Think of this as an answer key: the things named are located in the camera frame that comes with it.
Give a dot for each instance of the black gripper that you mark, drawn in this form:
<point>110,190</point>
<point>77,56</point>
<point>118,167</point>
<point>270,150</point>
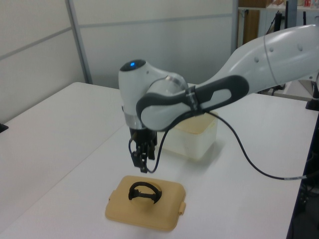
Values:
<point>143,137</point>

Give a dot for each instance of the tan tool case lid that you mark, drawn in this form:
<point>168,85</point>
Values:
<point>149,216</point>

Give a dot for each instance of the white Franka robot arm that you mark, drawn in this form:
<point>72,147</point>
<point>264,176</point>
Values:
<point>249,64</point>

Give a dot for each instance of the white tool case box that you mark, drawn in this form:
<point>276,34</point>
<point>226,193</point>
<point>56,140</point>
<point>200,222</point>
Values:
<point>197,142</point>

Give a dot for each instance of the brown wooden cabinet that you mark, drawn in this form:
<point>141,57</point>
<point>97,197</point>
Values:
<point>250,27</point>

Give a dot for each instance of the cardboard box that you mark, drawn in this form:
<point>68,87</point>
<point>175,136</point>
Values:
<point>253,3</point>

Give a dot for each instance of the black monitor stand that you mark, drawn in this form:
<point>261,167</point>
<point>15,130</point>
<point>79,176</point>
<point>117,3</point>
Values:
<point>277,21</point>

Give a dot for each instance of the black pole mount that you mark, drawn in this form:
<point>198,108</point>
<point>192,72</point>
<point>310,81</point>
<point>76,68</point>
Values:
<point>3,127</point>
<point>312,104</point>

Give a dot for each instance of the grey partition post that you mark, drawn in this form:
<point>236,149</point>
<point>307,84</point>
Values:
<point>235,25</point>

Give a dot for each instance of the dark desk frame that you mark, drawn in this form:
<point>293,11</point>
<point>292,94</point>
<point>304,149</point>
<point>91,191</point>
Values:
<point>306,186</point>

